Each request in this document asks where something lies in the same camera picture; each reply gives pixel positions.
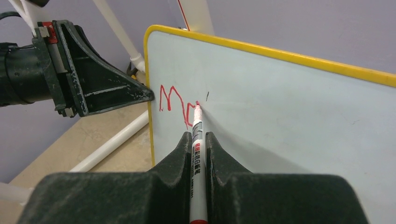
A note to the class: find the white PVC pipe frame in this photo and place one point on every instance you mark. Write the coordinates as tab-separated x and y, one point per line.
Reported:
108	92

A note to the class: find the red whiteboard marker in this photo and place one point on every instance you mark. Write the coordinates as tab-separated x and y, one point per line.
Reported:
198	203

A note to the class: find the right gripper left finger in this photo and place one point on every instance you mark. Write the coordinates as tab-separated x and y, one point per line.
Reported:
160	195

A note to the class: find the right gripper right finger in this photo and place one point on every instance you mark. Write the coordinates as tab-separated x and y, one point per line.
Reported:
236	195

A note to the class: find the yellow handled pliers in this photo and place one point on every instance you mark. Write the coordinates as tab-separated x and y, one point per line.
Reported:
132	71

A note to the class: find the yellow framed whiteboard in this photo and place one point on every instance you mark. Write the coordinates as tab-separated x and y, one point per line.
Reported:
276	111

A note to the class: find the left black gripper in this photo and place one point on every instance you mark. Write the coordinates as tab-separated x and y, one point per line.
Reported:
79	80

